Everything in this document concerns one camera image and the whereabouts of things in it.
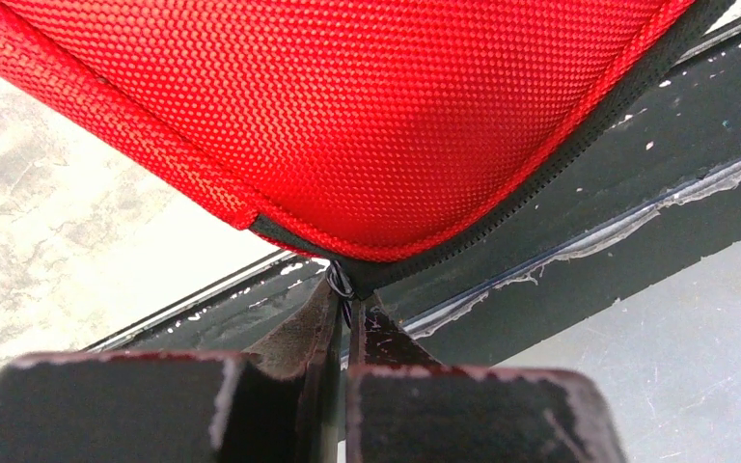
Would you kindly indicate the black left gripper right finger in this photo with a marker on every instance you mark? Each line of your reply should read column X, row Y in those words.
column 403, row 405

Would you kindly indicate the red medicine kit case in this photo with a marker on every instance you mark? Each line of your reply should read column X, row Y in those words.
column 388, row 136

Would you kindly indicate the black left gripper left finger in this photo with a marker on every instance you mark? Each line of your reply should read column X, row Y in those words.
column 272, row 402

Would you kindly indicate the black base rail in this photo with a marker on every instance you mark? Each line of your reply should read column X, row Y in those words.
column 659, row 191

